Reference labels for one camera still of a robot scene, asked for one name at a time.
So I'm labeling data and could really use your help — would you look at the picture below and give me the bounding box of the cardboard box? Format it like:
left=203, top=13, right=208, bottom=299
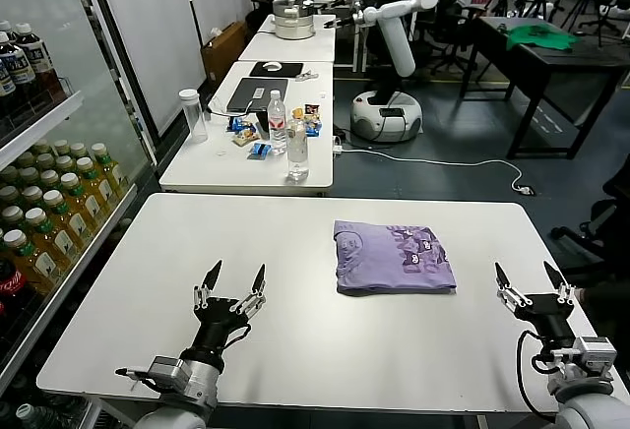
left=201, top=22, right=251, bottom=85

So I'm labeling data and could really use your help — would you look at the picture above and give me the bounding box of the black charger cable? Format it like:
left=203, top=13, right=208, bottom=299
left=202, top=96, right=248, bottom=121

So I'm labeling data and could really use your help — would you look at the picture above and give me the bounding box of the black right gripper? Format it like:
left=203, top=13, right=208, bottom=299
left=493, top=260, right=578, bottom=350

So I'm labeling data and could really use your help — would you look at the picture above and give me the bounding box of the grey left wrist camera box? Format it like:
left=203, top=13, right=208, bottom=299
left=147, top=355, right=192, bottom=395

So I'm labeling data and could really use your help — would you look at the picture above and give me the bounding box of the large white desk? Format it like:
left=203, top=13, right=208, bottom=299
left=158, top=61, right=336, bottom=192

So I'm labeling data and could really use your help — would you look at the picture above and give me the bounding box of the red label water bottle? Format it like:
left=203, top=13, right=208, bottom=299
left=268, top=90, right=289, bottom=156

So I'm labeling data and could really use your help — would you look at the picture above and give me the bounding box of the green cap bottle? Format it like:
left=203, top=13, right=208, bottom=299
left=16, top=403, right=63, bottom=429

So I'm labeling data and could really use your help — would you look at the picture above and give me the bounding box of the black left camera cable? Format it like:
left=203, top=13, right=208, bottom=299
left=114, top=368, right=152, bottom=392

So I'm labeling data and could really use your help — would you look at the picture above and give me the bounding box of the white floor cable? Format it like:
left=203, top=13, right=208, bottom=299
left=339, top=146, right=524, bottom=190

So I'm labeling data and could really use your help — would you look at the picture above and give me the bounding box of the green cloth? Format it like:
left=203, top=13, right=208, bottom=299
left=505, top=23, right=582, bottom=51

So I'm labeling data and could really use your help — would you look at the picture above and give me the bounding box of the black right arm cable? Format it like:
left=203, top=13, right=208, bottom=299
left=515, top=330, right=558, bottom=421

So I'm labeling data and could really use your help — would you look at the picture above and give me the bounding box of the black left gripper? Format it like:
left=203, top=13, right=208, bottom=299
left=180, top=259, right=268, bottom=361

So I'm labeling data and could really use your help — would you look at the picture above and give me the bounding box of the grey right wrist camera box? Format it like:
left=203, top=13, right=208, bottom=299
left=575, top=335, right=618, bottom=370

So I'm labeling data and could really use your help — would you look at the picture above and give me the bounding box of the red cola bottle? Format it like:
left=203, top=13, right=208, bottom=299
left=0, top=259, right=40, bottom=314

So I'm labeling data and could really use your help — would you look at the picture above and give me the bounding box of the clear bottle white flip lid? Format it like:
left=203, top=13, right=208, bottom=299
left=285, top=120, right=312, bottom=183

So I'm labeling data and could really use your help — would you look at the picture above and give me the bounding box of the white humanoid robot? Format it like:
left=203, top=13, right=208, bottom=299
left=323, top=0, right=440, bottom=144

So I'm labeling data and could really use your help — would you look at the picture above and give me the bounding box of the black table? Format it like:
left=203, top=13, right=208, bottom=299
left=460, top=15, right=630, bottom=160

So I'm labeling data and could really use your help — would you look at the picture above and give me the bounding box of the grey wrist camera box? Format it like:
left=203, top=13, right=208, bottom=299
left=575, top=335, right=618, bottom=370
left=147, top=355, right=192, bottom=395

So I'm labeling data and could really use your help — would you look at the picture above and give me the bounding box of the glass door drinks cooler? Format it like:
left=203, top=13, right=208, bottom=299
left=0, top=0, right=166, bottom=400

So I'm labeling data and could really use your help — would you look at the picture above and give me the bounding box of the black office chair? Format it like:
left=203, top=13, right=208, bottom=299
left=415, top=0, right=486, bottom=77

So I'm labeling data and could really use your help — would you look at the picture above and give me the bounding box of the black swivel chair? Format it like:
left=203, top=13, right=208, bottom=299
left=549, top=224, right=609, bottom=274

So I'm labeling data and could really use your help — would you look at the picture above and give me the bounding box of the small white desk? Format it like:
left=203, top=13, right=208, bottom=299
left=238, top=13, right=338, bottom=64

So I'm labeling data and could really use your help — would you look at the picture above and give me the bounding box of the purple t-shirt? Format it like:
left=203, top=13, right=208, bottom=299
left=333, top=219, right=459, bottom=297

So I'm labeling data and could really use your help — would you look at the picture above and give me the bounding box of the black laptop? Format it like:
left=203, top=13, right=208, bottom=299
left=225, top=77, right=290, bottom=115

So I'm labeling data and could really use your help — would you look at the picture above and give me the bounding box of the person in black clothes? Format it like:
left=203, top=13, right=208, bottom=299
left=573, top=167, right=630, bottom=351

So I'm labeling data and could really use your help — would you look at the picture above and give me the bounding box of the dark tea bottle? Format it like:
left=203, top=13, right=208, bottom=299
left=13, top=23, right=66, bottom=103
left=0, top=30, right=36, bottom=118

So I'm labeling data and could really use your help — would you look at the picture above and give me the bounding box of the clear tumbler white lid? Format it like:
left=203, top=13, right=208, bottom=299
left=178, top=88, right=210, bottom=146

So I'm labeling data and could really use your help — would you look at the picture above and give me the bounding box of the black mouse pad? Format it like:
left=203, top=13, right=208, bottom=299
left=248, top=60, right=305, bottom=80

